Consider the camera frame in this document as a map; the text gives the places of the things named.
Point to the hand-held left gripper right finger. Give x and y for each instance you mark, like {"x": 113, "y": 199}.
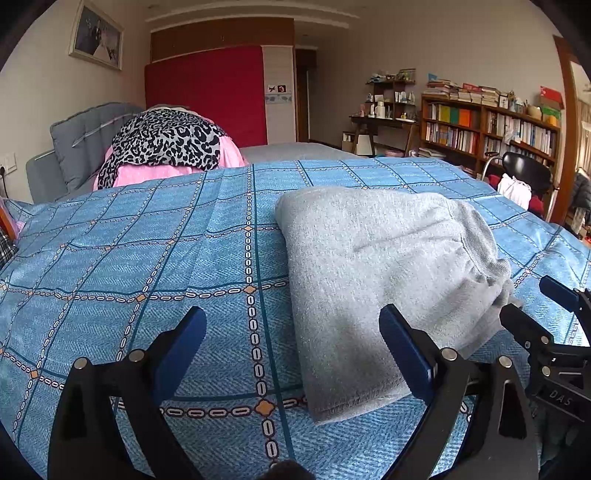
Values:
{"x": 406, "y": 355}

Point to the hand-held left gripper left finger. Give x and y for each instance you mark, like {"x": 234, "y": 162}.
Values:
{"x": 184, "y": 350}

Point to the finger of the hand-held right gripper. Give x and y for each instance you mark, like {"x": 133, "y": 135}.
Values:
{"x": 561, "y": 291}
{"x": 521, "y": 325}

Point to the grey sweatshirt garment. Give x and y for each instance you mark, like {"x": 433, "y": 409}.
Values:
{"x": 369, "y": 258}

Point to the white garment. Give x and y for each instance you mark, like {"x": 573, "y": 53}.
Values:
{"x": 515, "y": 191}

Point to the black chair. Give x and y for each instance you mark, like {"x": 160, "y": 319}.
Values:
{"x": 526, "y": 168}

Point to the wooden bookshelf with books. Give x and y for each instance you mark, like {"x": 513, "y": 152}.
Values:
{"x": 461, "y": 124}

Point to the red box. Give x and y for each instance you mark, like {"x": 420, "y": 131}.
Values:
{"x": 551, "y": 96}

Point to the plaid cloth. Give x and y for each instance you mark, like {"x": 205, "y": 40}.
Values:
{"x": 7, "y": 247}

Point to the leopard print cloth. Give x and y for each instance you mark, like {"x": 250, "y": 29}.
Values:
{"x": 166, "y": 138}

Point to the white storage box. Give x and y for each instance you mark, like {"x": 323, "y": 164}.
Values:
{"x": 364, "y": 144}

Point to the grey bed sheet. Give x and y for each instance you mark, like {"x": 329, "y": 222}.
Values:
{"x": 295, "y": 150}

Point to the wooden desk with hutch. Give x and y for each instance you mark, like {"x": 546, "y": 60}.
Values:
{"x": 388, "y": 122}

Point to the grey padded headboard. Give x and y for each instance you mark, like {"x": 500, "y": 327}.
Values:
{"x": 78, "y": 138}

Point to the red wardrobe door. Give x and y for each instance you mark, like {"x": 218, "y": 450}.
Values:
{"x": 207, "y": 87}

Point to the wooden overhead cabinet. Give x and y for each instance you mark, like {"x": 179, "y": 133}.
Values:
{"x": 221, "y": 34}

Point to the wooden window frame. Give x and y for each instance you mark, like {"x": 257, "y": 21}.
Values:
{"x": 564, "y": 83}

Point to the framed wall picture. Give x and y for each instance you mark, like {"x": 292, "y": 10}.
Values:
{"x": 97, "y": 34}

